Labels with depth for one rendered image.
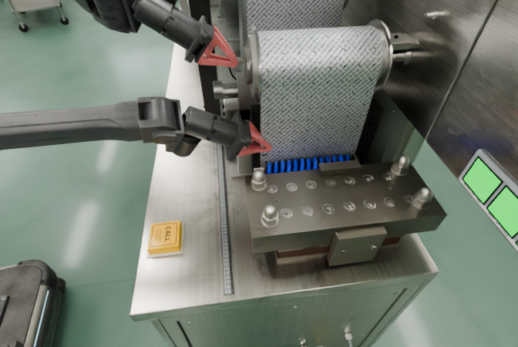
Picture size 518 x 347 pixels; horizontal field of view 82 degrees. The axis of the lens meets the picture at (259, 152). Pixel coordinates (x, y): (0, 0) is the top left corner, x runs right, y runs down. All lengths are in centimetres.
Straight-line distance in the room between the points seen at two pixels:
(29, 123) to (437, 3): 73
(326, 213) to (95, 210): 172
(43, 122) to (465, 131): 70
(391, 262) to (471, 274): 127
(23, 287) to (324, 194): 140
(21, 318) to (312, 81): 145
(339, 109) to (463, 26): 25
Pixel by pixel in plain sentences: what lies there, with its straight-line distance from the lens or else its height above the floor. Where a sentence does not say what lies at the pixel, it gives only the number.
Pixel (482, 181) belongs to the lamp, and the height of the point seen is 119.
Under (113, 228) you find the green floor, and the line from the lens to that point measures 202.
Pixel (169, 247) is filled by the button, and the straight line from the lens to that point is 73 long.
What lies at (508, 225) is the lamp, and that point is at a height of 117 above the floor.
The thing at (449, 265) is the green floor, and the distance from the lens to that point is 199.
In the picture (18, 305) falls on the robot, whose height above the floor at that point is 24.
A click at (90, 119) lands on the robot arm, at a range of 59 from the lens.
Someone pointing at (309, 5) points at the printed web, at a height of 130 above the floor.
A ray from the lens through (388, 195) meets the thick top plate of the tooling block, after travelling 71.
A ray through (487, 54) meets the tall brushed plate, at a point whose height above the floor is 134.
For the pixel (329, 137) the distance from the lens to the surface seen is 71.
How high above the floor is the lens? 154
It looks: 43 degrees down
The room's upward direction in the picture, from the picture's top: straight up
